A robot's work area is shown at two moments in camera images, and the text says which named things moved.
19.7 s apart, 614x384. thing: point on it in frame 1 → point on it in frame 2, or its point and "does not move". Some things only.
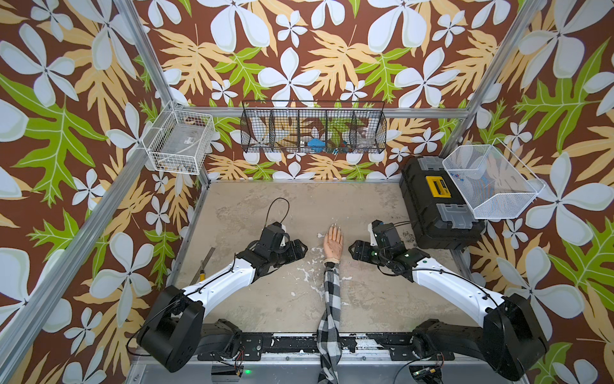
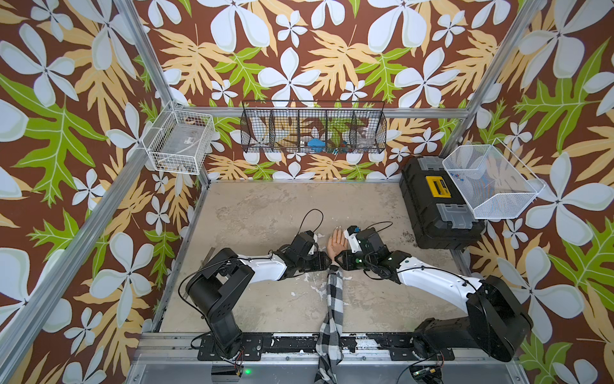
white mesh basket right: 492,182 does not move
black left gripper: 293,255 → 320,261
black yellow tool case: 440,215 does not move
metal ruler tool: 197,276 does not move
